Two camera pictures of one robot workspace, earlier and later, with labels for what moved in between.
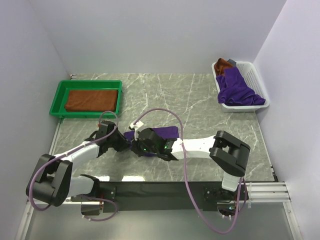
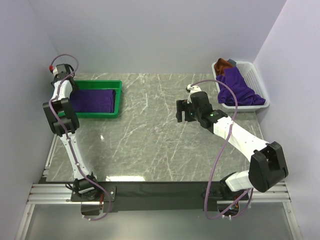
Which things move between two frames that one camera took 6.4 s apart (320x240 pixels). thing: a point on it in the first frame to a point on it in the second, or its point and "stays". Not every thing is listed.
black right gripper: [135, 147] to [182, 106]
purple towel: [166, 132] to [93, 101]
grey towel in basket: [234, 64] stays
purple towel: [233, 90] stays
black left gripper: [123, 144] to [76, 88]
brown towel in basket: [220, 66] stays
